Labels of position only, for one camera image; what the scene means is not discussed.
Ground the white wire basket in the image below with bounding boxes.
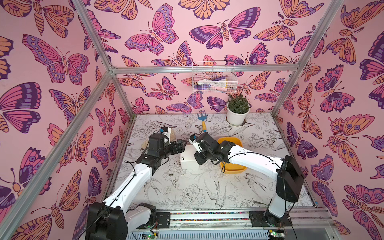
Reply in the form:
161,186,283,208
191,65,238,95

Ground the white block with screws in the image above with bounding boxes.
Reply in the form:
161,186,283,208
180,145,199,170

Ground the beige work glove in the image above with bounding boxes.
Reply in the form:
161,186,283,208
141,140,149,150

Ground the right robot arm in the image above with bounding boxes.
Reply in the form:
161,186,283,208
189,132,305,226

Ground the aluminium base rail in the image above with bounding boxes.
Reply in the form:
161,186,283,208
80,206,340,240

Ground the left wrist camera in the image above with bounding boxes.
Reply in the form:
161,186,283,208
160,127,172,142

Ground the white pot green plant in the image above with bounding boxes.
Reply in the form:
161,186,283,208
226,94,251,127

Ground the blue yellow garden fork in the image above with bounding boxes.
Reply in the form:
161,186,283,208
198,112,207,132

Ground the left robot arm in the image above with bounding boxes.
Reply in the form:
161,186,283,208
83,131,187,240

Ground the yellow plastic tray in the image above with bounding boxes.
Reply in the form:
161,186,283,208
218,137,247,174

